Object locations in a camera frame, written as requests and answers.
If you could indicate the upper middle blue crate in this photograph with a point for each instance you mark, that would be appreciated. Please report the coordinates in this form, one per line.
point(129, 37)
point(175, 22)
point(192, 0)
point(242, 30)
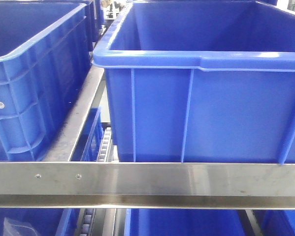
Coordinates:
point(201, 81)

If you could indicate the blue crate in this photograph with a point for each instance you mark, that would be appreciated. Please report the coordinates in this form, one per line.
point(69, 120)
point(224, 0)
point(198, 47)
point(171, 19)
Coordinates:
point(201, 81)
point(47, 221)
point(182, 222)
point(44, 60)
point(276, 222)

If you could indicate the grey roller conveyor track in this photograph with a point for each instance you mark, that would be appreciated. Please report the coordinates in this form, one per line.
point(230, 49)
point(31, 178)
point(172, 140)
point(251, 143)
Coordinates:
point(105, 153)

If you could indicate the lower middle blue crate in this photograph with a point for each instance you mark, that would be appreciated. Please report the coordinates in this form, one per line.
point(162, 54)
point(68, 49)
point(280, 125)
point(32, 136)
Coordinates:
point(182, 222)

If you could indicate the upper left blue crate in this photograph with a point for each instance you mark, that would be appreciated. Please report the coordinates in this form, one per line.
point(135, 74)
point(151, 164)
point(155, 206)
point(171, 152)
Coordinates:
point(44, 60)

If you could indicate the lower left blue crate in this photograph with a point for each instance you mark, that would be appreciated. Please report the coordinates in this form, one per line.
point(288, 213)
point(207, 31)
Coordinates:
point(47, 221)

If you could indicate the lower right blue crate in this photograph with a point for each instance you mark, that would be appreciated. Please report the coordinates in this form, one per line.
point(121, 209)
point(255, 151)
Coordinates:
point(276, 222)

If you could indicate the clear plastic bag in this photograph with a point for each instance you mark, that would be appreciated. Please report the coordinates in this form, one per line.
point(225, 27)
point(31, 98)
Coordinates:
point(13, 227)

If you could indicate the stainless steel shelf rail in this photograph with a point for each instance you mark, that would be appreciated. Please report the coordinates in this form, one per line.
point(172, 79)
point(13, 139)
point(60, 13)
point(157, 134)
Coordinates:
point(147, 185)

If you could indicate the steel shelf divider rail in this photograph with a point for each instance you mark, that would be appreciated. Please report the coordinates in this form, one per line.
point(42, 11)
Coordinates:
point(64, 145)

